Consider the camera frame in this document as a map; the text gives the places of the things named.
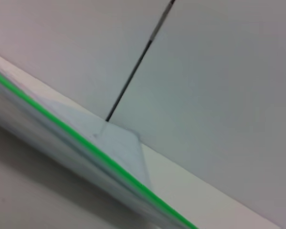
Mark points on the transparent green-zip document bag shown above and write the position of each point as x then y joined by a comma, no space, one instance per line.
119,148

